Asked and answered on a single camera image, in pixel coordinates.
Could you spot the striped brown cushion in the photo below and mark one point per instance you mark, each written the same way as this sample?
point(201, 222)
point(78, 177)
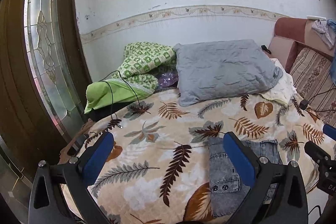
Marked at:
point(310, 72)

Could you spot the clothes pile on headboard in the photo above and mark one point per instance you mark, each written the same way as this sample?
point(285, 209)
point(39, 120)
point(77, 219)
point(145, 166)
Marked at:
point(325, 32)

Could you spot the pink upholstered headboard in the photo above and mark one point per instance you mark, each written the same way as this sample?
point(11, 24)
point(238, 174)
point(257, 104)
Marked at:
point(291, 35)

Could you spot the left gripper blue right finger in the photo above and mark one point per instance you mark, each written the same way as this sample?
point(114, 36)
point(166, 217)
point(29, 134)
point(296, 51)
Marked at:
point(243, 159)

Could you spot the grey quilted pillow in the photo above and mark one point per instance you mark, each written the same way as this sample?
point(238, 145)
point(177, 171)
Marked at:
point(226, 69)

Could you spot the grey denim pants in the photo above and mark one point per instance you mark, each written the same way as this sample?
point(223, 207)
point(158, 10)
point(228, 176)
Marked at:
point(226, 187)

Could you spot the leaf print beige blanket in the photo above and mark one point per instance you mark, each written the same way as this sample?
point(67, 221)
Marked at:
point(158, 170)

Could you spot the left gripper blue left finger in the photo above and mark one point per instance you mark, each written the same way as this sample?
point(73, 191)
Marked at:
point(94, 158)

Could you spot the black device by pillow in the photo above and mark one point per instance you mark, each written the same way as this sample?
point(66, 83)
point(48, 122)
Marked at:
point(264, 48)

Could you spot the black charger adapter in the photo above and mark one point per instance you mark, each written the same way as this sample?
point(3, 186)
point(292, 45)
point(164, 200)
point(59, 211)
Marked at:
point(303, 104)

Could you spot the green patterned blanket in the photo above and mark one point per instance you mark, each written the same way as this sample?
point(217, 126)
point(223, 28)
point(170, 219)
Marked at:
point(135, 77)

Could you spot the white cream cloth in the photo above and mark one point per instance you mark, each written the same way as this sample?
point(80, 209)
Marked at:
point(284, 91)

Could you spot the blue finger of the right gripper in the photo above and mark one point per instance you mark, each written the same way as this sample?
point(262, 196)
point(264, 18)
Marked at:
point(330, 131)
point(317, 154)

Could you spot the brown wooden glass door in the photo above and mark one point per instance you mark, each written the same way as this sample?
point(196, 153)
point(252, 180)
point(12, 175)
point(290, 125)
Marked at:
point(43, 80)

